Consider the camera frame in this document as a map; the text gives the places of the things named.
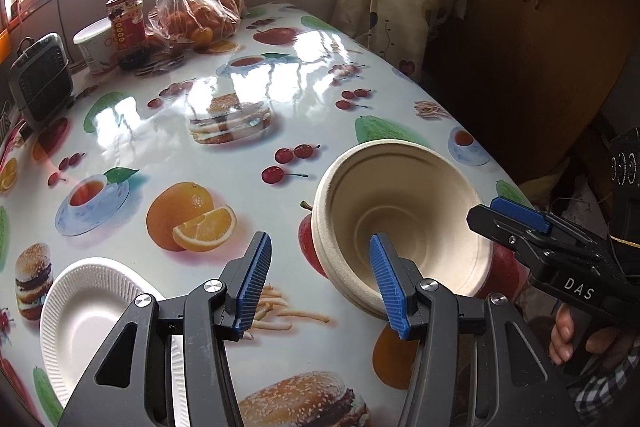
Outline white paper plate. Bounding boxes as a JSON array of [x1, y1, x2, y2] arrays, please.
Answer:
[[39, 257, 164, 405]]

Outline beige paper bowl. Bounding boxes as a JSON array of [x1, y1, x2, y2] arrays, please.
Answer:
[[311, 140, 491, 317]]

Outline person right hand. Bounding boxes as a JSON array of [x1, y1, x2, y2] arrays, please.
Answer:
[[548, 303, 637, 377]]

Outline fruit print tablecloth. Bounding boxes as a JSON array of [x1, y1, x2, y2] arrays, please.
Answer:
[[1, 4, 524, 426]]

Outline grey portable heater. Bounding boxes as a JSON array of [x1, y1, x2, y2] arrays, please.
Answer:
[[9, 32, 74, 131]]

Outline white paper cup container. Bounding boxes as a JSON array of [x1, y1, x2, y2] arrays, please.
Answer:
[[73, 17, 117, 76]]

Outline orange box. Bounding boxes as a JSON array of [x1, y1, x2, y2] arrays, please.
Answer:
[[0, 29, 12, 63]]

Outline red label jar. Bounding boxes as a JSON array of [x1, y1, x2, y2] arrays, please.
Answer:
[[106, 0, 150, 70]]

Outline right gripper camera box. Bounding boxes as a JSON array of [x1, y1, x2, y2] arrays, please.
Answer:
[[608, 127, 640, 246]]

